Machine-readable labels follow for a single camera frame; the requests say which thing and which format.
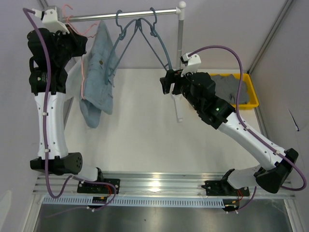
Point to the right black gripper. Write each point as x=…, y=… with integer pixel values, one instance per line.
x=169, y=79

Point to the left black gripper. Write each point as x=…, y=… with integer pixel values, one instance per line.
x=79, y=41

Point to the pink wire hanger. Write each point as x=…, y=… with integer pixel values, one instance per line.
x=91, y=31

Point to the blue grey garment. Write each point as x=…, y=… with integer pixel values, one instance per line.
x=96, y=93

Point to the white skirt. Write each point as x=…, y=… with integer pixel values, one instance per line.
x=73, y=85

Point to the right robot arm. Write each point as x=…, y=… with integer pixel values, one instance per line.
x=275, y=163

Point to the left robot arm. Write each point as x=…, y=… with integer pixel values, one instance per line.
x=49, y=89

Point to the yellow plastic bin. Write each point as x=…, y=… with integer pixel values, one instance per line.
x=253, y=103

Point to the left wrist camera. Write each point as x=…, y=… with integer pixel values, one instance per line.
x=51, y=18

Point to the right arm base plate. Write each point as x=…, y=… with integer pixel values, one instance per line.
x=221, y=188

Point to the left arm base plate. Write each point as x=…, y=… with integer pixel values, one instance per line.
x=88, y=188

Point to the aluminium rail base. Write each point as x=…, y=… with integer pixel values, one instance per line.
x=182, y=185

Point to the white slotted cable duct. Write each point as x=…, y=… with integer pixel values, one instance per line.
x=138, y=201

